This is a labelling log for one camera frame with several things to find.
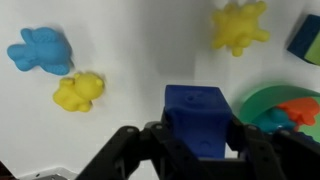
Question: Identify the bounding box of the grey metal mounting plate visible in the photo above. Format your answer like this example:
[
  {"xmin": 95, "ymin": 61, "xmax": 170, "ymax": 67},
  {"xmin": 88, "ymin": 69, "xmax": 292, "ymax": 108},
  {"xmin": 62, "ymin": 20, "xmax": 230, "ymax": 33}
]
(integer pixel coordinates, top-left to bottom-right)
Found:
[{"xmin": 18, "ymin": 167, "xmax": 78, "ymax": 180}]

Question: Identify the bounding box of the yellow bear toy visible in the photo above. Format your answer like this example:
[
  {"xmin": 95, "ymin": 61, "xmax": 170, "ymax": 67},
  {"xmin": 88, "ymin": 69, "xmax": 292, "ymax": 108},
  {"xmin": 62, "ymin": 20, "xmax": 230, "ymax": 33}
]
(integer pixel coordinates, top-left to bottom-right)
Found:
[{"xmin": 53, "ymin": 73, "xmax": 104, "ymax": 112}]

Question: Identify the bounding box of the teal toy in bowl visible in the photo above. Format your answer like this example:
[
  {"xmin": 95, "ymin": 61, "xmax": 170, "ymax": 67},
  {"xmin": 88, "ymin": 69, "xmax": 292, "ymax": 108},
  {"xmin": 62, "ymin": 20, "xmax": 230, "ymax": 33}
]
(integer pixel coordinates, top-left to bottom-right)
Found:
[{"xmin": 252, "ymin": 108, "xmax": 296, "ymax": 133}]

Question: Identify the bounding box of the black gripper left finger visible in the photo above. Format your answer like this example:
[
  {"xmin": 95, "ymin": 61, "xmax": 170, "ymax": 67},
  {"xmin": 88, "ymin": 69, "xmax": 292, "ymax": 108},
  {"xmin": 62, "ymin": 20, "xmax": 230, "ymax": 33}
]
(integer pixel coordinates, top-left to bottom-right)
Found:
[{"xmin": 75, "ymin": 122, "xmax": 207, "ymax": 180}]

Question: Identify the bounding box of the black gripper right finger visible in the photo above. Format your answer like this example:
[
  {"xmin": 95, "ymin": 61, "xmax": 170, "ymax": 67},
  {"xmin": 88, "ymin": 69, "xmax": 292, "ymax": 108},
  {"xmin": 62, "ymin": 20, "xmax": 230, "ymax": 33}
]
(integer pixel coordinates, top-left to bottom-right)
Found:
[{"xmin": 227, "ymin": 116, "xmax": 320, "ymax": 180}]

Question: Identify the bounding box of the yellow spiky toy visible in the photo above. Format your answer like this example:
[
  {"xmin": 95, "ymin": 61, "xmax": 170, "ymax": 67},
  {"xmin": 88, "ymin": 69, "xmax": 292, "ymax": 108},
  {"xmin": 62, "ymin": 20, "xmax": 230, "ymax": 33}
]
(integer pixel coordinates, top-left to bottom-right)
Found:
[{"xmin": 212, "ymin": 1, "xmax": 270, "ymax": 57}]

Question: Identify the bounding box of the orange toy in bowl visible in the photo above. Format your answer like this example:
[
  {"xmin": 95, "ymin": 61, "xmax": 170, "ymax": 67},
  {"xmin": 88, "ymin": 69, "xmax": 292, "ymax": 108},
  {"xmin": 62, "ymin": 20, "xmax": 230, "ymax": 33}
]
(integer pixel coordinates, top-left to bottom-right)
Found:
[{"xmin": 277, "ymin": 97, "xmax": 320, "ymax": 126}]

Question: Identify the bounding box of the green translucent bowl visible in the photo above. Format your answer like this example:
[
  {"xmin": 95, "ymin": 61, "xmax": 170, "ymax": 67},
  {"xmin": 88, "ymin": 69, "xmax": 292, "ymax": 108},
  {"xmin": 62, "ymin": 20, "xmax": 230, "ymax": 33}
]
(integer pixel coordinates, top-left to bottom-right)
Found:
[{"xmin": 238, "ymin": 85, "xmax": 320, "ymax": 142}]

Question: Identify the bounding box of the dark blue cube block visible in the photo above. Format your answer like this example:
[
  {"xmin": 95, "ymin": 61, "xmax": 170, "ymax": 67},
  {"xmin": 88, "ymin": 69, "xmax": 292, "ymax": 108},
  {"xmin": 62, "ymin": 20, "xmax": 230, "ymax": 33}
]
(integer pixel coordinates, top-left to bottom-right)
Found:
[{"xmin": 164, "ymin": 85, "xmax": 232, "ymax": 159}]

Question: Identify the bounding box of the light blue bear toy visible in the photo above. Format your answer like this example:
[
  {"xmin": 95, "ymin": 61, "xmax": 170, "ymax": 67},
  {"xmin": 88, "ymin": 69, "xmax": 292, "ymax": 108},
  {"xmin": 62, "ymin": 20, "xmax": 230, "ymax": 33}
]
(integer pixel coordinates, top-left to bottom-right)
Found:
[{"xmin": 7, "ymin": 27, "xmax": 72, "ymax": 76}]

